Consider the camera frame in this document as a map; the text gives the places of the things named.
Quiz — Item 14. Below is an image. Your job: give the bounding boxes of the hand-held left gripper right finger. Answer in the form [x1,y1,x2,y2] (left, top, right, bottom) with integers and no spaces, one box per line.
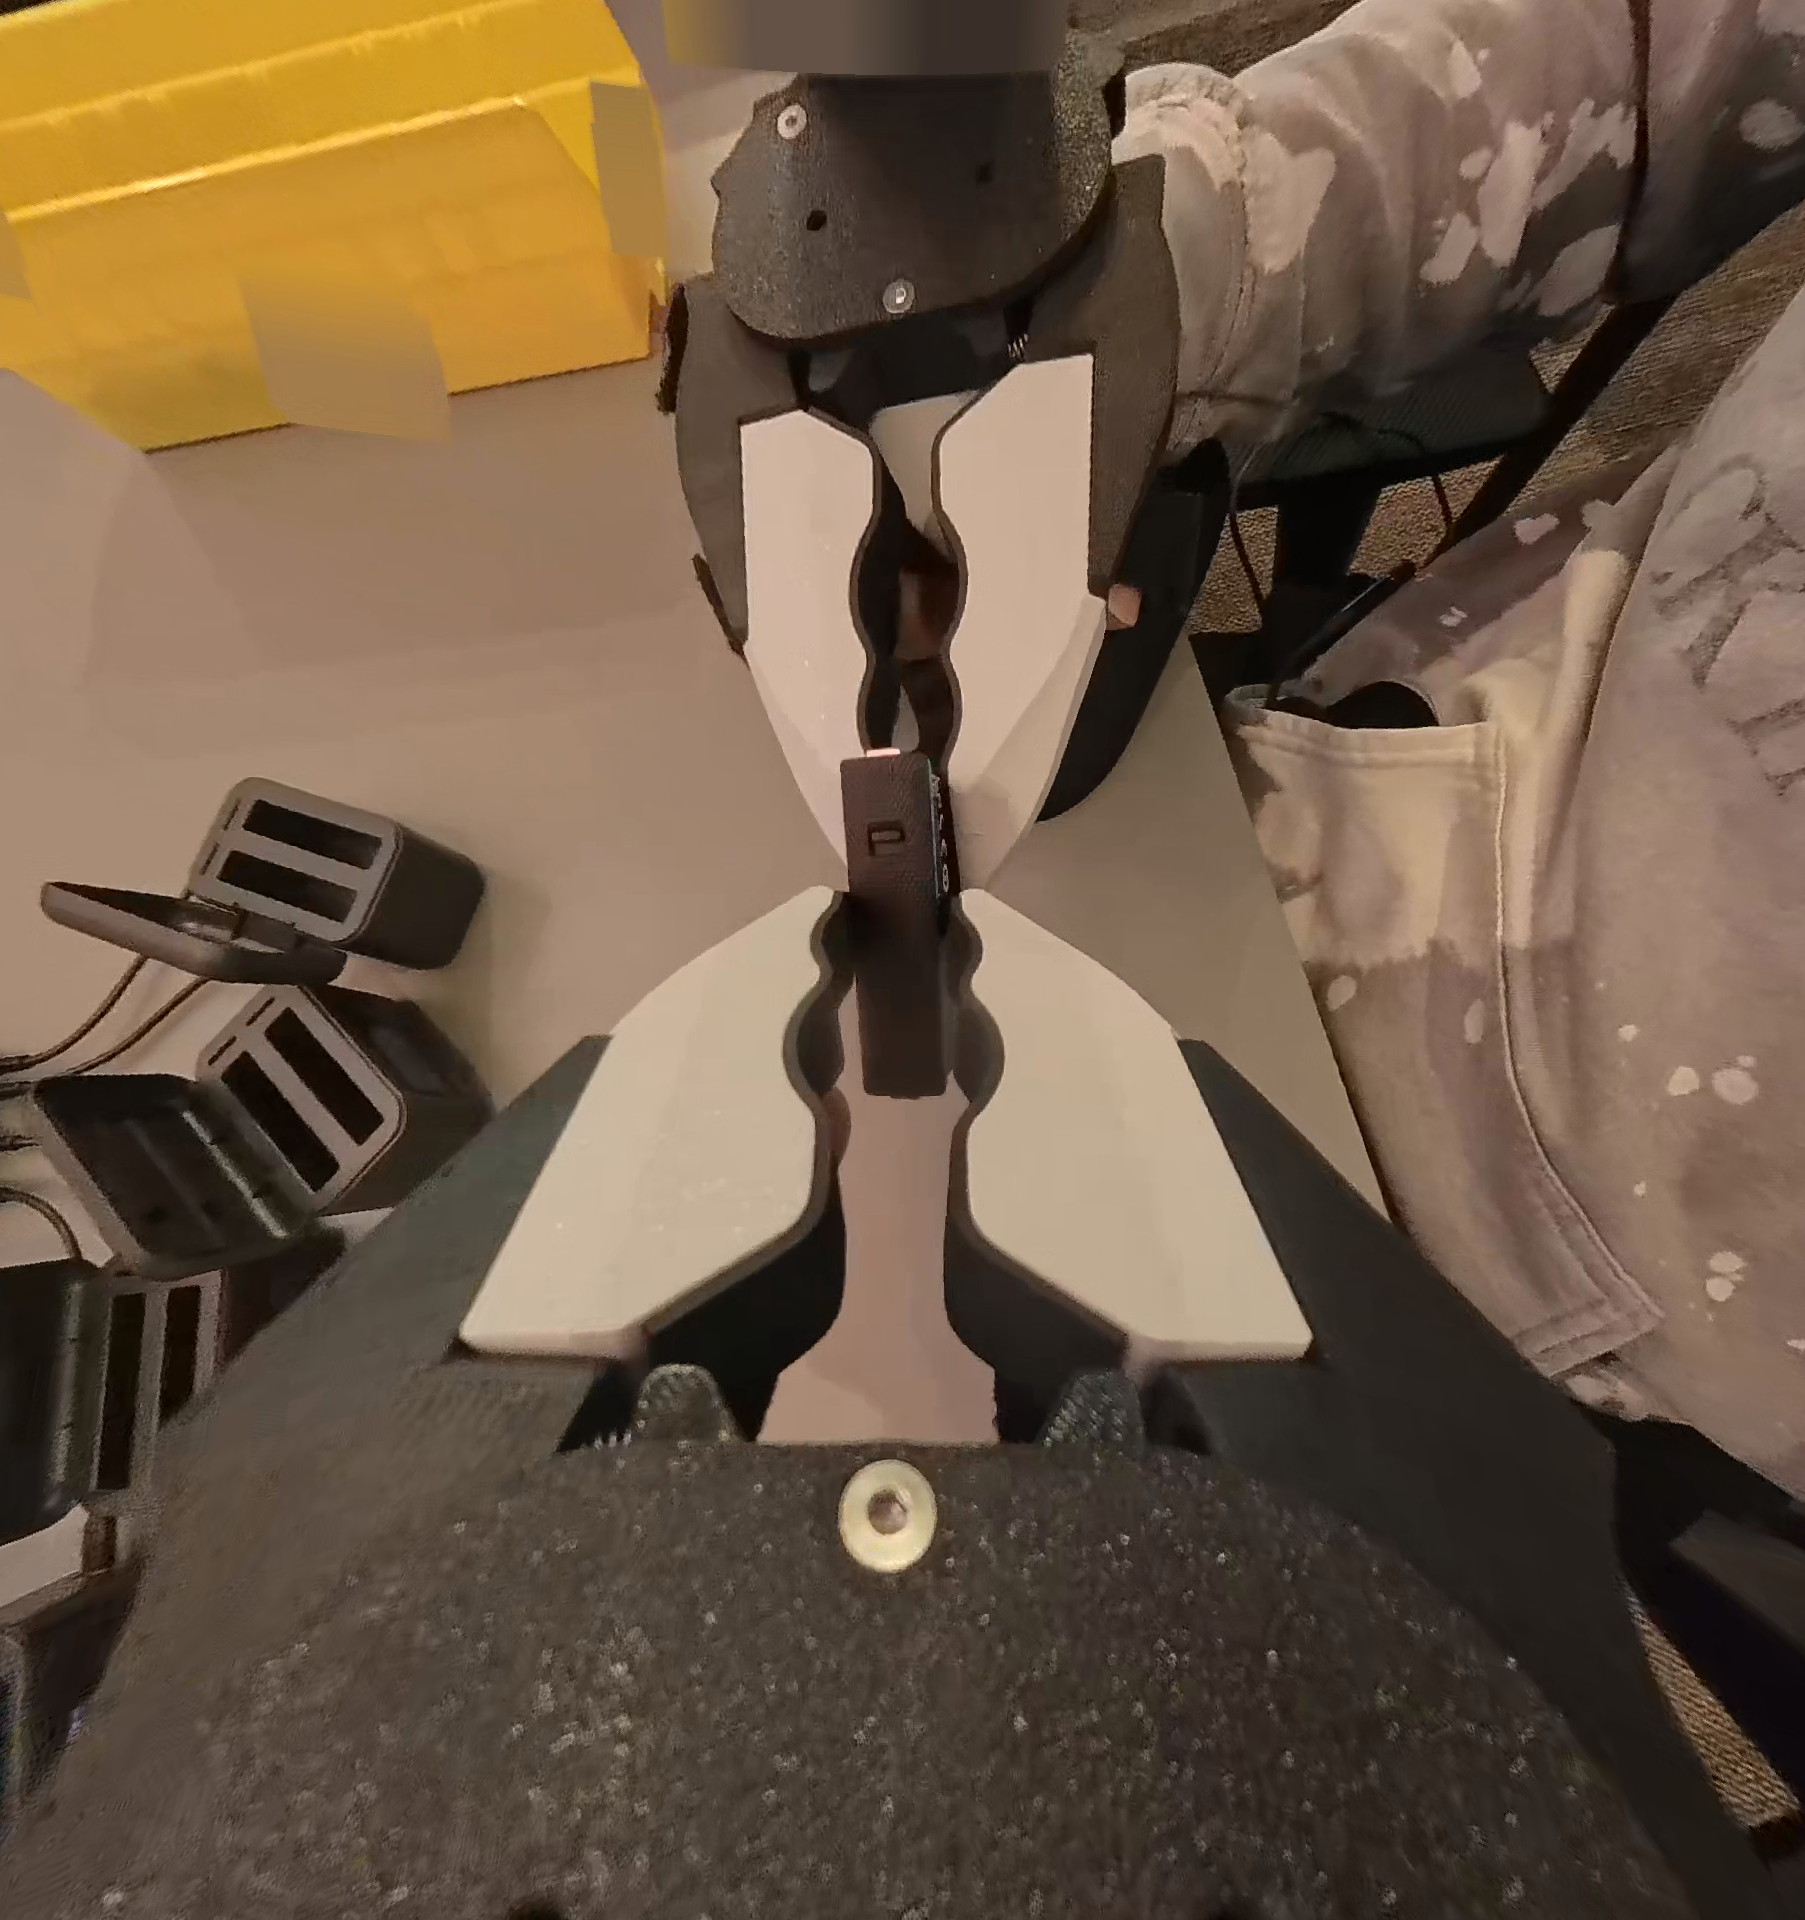
[940,896,1317,1432]

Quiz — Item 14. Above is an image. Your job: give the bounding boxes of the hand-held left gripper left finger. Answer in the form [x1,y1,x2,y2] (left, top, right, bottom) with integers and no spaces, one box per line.
[458,885,852,1432]

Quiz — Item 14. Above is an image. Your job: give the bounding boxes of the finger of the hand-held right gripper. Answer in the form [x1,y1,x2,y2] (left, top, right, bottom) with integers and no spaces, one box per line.
[922,355,1113,892]
[741,404,897,879]

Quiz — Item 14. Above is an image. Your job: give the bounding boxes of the yellow plastic bin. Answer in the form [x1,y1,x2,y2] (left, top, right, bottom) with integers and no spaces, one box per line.
[0,0,666,451]

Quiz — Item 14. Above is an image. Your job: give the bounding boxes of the black charger cable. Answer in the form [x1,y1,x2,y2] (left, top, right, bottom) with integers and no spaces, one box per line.
[0,1188,85,1270]
[0,956,151,1073]

